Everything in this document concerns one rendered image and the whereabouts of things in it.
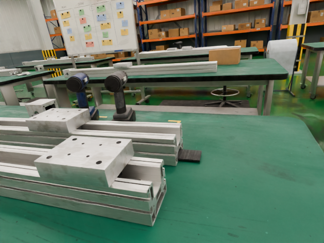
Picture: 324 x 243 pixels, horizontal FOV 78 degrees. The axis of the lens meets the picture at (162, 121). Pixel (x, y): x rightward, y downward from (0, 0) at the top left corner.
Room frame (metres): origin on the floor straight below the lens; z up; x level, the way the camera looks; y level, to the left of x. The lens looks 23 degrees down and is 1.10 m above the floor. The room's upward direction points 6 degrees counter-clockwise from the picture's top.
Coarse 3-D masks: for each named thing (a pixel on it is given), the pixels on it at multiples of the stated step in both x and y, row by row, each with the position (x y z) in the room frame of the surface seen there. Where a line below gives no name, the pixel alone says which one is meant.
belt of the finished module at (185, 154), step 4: (180, 152) 0.50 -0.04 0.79; (184, 152) 0.50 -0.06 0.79; (188, 152) 0.49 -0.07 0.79; (192, 152) 0.49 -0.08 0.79; (196, 152) 0.49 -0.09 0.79; (200, 152) 0.49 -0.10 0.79; (180, 156) 0.48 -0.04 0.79; (184, 156) 0.48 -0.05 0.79; (188, 156) 0.47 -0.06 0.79; (192, 156) 0.47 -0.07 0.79; (196, 156) 0.47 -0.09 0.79; (200, 156) 0.47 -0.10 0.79; (184, 160) 0.46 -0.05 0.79; (188, 160) 0.46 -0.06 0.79; (192, 160) 0.46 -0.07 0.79; (196, 160) 0.45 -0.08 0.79
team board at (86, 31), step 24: (72, 0) 3.85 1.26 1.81; (96, 0) 3.66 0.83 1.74; (120, 0) 3.49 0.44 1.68; (72, 24) 3.89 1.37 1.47; (96, 24) 3.70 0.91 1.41; (120, 24) 3.52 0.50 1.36; (72, 48) 3.94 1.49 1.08; (96, 48) 3.73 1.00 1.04; (120, 48) 3.55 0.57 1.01; (144, 96) 3.46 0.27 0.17
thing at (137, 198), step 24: (0, 168) 0.39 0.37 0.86; (24, 168) 0.38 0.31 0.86; (144, 168) 0.35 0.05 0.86; (0, 192) 0.39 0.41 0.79; (24, 192) 0.37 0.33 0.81; (48, 192) 0.34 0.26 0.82; (72, 192) 0.32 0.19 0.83; (96, 192) 0.30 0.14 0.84; (120, 192) 0.28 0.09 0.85; (144, 192) 0.27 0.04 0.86; (120, 216) 0.29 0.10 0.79; (144, 216) 0.27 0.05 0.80
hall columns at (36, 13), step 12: (36, 0) 8.09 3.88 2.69; (300, 0) 4.99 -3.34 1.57; (36, 12) 7.96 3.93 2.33; (36, 24) 8.13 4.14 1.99; (300, 24) 4.83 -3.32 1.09; (48, 36) 8.15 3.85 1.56; (288, 36) 4.92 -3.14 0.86; (300, 36) 4.81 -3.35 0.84; (48, 48) 8.01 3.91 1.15; (300, 48) 4.80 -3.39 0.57; (300, 60) 4.78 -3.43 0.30; (60, 72) 8.19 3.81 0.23
